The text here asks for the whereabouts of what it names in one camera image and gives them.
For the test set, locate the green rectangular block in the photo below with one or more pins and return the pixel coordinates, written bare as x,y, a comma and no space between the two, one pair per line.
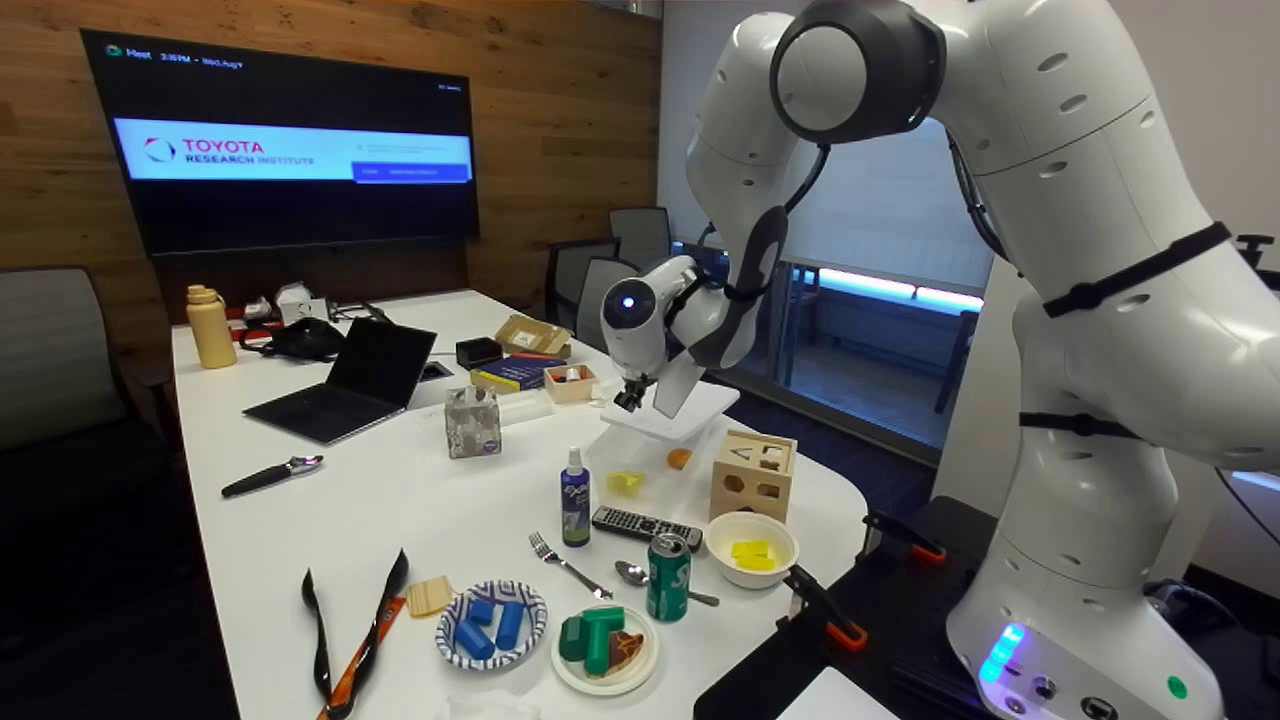
572,638

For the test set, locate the small white plate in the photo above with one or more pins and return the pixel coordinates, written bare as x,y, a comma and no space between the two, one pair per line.
601,681

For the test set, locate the white device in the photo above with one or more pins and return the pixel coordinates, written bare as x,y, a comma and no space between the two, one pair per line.
302,306

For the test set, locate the tan yellow bottle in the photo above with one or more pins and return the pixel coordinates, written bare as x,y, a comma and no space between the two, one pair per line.
211,335

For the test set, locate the translucent plastic container lid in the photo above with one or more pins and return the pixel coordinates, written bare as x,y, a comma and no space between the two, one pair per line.
672,420

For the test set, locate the yellow block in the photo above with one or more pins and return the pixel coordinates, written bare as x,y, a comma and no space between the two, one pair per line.
752,555

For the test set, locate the wooden shape sorter box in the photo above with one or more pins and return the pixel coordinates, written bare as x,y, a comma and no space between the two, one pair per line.
752,485

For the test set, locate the metal spoon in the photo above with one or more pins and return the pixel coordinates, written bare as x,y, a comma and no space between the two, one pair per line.
628,575

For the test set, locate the red object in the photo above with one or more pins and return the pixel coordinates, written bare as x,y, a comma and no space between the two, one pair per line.
252,335

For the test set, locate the green cylinder block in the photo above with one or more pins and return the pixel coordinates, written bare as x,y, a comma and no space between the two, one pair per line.
601,641

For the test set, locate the black tripod head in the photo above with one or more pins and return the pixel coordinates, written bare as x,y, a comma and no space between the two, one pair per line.
1256,244

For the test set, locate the blue patterned paper plate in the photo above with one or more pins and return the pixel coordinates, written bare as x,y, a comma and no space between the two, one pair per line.
444,641

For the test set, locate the tan item inside container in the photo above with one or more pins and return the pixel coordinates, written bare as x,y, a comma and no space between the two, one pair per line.
680,458

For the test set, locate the black pouch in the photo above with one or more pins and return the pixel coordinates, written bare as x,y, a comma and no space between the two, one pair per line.
304,340

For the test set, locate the black remote control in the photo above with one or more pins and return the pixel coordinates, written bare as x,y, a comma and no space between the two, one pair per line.
646,530

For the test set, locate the black laptop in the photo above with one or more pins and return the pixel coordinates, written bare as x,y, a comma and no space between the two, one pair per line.
375,366

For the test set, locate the metal fork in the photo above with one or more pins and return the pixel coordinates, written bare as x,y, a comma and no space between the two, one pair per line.
564,565

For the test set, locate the blue and yellow box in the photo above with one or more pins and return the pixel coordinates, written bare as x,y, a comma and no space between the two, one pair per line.
522,375

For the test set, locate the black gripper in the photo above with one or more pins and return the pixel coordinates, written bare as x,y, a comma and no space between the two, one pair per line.
639,387

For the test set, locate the white bowl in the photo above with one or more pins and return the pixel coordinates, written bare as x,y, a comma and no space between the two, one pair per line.
726,532

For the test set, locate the tan wooden block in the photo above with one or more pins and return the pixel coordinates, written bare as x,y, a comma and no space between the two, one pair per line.
430,599

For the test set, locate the dark office chair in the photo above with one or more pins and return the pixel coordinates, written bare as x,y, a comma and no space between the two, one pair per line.
564,283

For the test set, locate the brown cardboard box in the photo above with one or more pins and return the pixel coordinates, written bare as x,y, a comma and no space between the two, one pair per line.
533,338

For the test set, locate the wall television screen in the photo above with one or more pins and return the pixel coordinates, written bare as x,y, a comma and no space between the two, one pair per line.
283,146

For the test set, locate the black marker pen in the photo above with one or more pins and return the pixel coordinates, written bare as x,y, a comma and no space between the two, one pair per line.
260,477

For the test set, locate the green soda can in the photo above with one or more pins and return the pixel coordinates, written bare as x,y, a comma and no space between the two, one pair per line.
669,580

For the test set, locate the blue block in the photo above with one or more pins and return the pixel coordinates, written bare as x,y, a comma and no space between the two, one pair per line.
480,609
473,641
509,627

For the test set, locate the small black box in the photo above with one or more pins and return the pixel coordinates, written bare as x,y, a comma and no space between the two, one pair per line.
479,352

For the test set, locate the brown orange toy piece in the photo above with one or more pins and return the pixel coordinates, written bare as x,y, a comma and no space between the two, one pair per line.
628,650

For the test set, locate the white cutting board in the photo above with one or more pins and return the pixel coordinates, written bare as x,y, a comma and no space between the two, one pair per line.
652,501

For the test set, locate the small cardboard tray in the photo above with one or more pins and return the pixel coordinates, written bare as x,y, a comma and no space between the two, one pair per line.
570,387

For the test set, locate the black orange clamp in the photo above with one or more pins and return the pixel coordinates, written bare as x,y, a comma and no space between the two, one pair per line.
914,542
826,612

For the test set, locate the grey office chair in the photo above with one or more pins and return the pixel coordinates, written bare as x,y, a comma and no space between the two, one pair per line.
642,233
594,315
60,362

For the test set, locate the yellow item inside container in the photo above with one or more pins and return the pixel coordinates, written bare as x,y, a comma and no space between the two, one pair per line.
624,485

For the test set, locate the black mounting board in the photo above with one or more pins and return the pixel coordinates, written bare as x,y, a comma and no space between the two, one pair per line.
800,667

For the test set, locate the blue labelled glue bottle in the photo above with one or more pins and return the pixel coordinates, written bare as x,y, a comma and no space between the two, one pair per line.
578,501

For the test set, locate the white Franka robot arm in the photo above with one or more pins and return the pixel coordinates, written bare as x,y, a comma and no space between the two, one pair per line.
1094,335

